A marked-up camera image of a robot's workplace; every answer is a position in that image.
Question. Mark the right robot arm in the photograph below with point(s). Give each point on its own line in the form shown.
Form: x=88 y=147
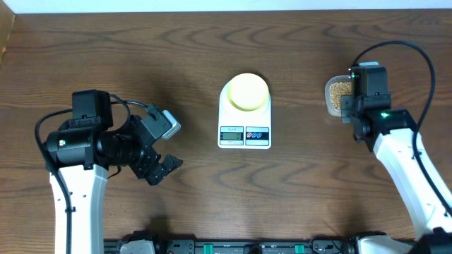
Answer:
x=390 y=134

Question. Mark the white digital kitchen scale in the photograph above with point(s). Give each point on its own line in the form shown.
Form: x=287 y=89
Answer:
x=243 y=129

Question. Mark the black mounting rail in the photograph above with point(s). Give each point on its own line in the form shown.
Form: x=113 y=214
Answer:
x=147 y=242

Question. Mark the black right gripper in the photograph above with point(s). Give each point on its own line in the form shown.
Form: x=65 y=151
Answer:
x=346 y=102

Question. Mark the clear plastic bean container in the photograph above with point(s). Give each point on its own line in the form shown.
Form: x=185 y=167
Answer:
x=330 y=108

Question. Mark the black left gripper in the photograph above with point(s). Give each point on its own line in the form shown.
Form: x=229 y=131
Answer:
x=145 y=165

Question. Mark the pale yellow bowl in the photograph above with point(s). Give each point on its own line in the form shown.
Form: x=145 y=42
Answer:
x=248 y=92

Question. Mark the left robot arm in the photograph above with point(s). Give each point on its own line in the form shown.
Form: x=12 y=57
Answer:
x=78 y=156

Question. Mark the soybeans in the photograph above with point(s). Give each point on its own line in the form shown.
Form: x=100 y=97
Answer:
x=337 y=90

